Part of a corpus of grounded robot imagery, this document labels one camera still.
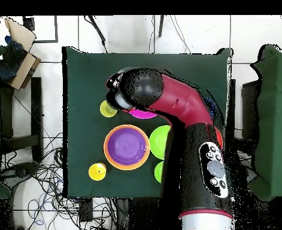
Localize purple plastic bowl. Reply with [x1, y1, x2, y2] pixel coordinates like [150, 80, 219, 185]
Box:
[107, 127, 147, 166]

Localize pink plastic bowl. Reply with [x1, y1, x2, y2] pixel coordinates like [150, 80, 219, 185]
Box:
[122, 107, 158, 120]

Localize large green plastic bowl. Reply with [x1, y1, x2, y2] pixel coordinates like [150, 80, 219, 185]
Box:
[148, 125, 171, 161]

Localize pale yellow plastic cup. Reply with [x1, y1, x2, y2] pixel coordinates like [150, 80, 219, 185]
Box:
[99, 99, 119, 118]

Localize small green plastic bowl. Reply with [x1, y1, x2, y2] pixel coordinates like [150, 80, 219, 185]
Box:
[154, 161, 165, 184]

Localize orange-yellow plastic cup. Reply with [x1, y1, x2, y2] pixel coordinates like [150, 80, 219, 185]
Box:
[88, 162, 107, 181]

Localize dark green tablecloth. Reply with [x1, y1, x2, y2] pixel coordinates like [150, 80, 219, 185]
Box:
[62, 46, 234, 199]

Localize black power adapter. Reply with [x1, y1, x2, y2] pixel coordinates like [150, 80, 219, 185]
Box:
[78, 198, 94, 223]

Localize black tripod leg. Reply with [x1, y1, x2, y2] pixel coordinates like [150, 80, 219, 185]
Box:
[84, 15, 108, 53]
[157, 15, 166, 38]

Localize black chair base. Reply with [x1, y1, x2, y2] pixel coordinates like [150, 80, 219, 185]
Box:
[236, 165, 259, 189]
[0, 161, 40, 190]

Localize dark blue cloth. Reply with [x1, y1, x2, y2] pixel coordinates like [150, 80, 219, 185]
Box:
[0, 35, 28, 83]

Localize cardboard box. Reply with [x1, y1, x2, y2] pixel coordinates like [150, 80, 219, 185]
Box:
[4, 17, 42, 92]

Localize tangle of floor cables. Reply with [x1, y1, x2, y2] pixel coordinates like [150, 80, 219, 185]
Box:
[0, 131, 119, 230]

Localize black stool frame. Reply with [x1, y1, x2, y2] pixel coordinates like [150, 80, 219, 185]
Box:
[0, 76, 44, 162]

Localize black metal frame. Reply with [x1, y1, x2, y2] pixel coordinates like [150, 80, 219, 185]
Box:
[22, 15, 59, 44]

